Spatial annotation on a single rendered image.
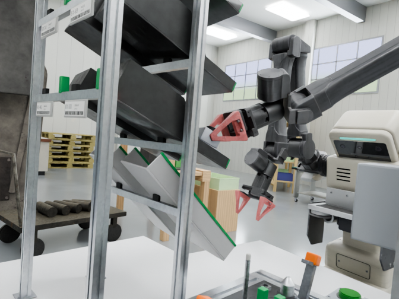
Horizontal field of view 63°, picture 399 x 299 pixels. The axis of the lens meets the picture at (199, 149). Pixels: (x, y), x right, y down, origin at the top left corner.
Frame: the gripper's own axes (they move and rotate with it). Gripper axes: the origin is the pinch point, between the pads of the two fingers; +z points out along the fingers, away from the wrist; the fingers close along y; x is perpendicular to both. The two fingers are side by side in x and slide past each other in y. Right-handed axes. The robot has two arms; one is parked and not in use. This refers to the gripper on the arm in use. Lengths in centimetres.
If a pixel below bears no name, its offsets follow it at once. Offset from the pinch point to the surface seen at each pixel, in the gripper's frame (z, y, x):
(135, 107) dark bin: 15.3, 8.5, -10.9
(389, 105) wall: -727, -475, 174
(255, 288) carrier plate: 6.9, 11.6, 28.8
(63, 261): 39, -37, 22
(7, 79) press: 44, -378, -102
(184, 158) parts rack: 10.0, 8.3, 0.7
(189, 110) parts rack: 6.2, 8.8, -7.2
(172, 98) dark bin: 8.0, 7.6, -10.2
